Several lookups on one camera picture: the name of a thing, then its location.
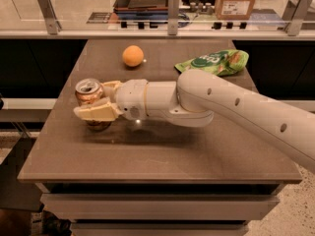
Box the orange La Croix can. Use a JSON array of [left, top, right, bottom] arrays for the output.
[[75, 78, 110, 132]]

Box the grey cabinet with drawers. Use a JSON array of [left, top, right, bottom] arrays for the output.
[[19, 38, 301, 236]]

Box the left metal railing post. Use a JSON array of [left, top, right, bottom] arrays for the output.
[[37, 0, 61, 35]]

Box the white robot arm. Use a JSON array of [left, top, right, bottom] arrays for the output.
[[74, 69, 315, 171]]

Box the green snack bag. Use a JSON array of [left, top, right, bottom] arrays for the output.
[[175, 49, 249, 77]]

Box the orange fruit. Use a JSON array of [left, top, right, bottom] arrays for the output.
[[122, 45, 144, 67]]

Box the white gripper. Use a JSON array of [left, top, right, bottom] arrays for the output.
[[73, 80, 148, 122]]

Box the metal railing post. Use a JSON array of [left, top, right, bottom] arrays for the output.
[[285, 0, 313, 36], [37, 0, 61, 35], [167, 0, 179, 35]]

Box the brown cardboard box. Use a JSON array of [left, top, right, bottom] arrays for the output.
[[215, 0, 256, 20]]

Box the middle metal railing post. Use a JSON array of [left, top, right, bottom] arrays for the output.
[[167, 0, 179, 35]]

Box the right metal railing post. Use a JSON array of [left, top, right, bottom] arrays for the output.
[[285, 0, 313, 36]]

